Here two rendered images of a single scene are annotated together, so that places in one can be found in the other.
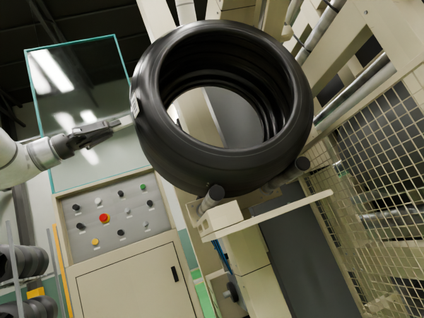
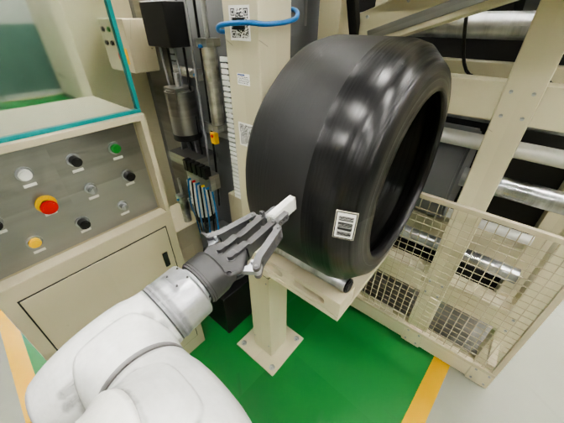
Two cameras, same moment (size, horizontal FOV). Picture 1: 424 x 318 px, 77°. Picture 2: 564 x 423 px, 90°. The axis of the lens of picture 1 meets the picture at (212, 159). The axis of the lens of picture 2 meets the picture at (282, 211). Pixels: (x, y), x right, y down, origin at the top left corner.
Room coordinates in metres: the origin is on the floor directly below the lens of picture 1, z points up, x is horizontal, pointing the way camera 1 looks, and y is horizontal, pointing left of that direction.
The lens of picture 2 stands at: (0.40, 0.49, 1.52)
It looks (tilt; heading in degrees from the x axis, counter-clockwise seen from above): 34 degrees down; 324
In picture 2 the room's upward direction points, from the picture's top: straight up
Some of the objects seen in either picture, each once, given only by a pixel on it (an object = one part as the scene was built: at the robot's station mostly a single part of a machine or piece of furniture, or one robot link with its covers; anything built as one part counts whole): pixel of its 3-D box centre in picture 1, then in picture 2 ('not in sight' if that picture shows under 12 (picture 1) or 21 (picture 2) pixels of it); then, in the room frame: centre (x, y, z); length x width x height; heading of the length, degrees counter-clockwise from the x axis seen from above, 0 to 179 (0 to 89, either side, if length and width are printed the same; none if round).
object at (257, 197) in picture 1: (235, 199); not in sight; (1.10, -0.03, 0.90); 0.40 x 0.03 x 0.10; 104
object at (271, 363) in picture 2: not in sight; (270, 341); (1.18, 0.01, 0.01); 0.27 x 0.27 x 0.02; 14
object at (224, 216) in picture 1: (215, 221); (298, 272); (0.90, 0.06, 0.84); 0.36 x 0.09 x 0.06; 14
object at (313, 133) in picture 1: (294, 146); not in sight; (1.24, -0.39, 1.05); 0.20 x 0.15 x 0.30; 14
